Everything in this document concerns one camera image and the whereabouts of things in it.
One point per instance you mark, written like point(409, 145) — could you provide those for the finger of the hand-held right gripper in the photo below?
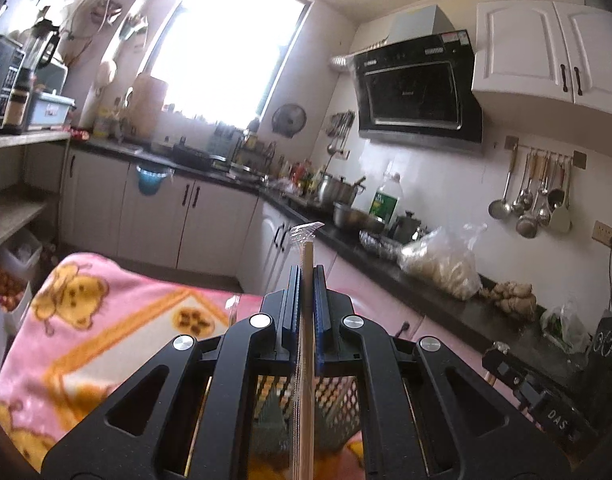
point(496, 360)

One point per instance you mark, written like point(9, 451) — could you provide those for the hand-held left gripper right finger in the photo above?
point(320, 320)

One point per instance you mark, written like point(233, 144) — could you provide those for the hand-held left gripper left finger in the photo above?
point(295, 310)

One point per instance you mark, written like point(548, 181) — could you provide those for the plastic-wrapped wooden chopsticks pair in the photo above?
point(307, 270)

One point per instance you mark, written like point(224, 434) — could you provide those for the black perforated utensil holder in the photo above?
point(331, 410)

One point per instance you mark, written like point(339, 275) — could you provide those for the hanging kitchen utensils row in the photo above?
point(527, 225)

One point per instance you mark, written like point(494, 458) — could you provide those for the bunch of wrapped chopsticks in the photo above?
point(232, 310)

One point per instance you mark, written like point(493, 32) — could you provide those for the small bag of greens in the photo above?
point(566, 327)

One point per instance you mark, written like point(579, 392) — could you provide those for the black kitchen countertop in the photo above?
point(436, 305)

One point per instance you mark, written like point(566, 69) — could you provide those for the foil tray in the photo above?
point(378, 246)

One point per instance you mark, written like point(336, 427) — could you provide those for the steel mixing bowl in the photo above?
point(353, 217)

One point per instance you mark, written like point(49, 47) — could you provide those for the clear plastic food bag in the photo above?
point(441, 265)

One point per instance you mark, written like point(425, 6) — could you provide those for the white base cabinets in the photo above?
point(221, 220)

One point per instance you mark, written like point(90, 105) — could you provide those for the steel kettle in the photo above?
point(406, 227)

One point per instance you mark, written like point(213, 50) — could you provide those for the steel cooking pot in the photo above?
point(336, 190)

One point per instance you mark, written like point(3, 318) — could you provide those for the clear oil bottle green label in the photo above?
point(385, 202)

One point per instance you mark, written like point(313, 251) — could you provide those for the steel ladle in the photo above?
point(500, 207)

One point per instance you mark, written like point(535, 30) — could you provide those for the steel spoon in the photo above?
point(520, 204)

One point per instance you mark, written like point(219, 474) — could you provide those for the blue hanging basket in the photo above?
point(150, 180)

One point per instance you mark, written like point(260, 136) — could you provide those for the pink bear printed blanket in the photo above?
point(86, 340)

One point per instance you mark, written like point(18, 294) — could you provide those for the black range hood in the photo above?
point(416, 90)

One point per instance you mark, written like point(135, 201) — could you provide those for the beige cutting board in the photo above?
point(147, 107)

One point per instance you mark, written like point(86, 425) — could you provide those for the kitchen window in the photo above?
point(226, 45)

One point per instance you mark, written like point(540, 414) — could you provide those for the wooden shelf unit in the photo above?
point(16, 210)

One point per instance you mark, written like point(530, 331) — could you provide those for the blue lidded dish box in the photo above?
point(48, 110)

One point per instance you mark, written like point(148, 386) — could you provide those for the black blender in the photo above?
point(40, 47)

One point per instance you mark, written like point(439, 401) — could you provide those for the black microwave oven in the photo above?
point(1, 85)

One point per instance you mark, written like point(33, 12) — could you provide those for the wall power socket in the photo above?
point(607, 234)

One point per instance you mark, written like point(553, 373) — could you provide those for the small black wall fan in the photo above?
point(289, 119)

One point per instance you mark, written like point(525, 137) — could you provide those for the wall utensil rail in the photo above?
point(541, 149)

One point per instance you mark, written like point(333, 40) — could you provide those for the white wall cabinet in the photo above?
point(551, 55)

